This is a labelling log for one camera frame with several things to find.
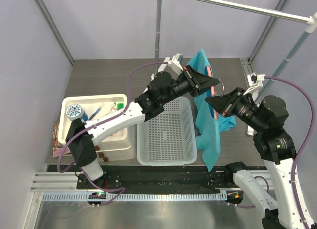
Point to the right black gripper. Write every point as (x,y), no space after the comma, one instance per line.
(225,104)

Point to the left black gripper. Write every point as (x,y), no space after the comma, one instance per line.
(198,82)

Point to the pink clothes hanger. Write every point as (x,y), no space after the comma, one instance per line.
(214,93)

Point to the blue t shirt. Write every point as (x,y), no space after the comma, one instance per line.
(209,141)

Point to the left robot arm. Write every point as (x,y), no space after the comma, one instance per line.
(82,137)

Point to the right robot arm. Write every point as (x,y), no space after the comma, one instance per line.
(276,148)

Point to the white perforated basket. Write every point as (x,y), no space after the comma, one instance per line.
(169,138)

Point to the green highlighter marker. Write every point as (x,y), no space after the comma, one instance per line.
(120,106)

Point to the white storage bin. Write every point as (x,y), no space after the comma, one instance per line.
(119,146)

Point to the blue pen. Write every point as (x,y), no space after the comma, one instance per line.
(96,111)

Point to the metal clothes rack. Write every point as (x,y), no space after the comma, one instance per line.
(223,32)

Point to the blue white tape roll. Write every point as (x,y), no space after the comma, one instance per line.
(75,111)

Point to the pink snack packet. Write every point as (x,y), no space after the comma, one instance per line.
(56,145)

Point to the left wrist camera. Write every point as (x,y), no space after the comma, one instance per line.
(175,63)

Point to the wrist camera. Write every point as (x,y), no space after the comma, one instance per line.
(175,63)
(255,82)

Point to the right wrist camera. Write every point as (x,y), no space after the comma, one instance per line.
(255,82)

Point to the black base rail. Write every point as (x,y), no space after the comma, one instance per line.
(137,179)

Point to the white cable duct strip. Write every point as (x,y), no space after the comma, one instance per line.
(99,197)

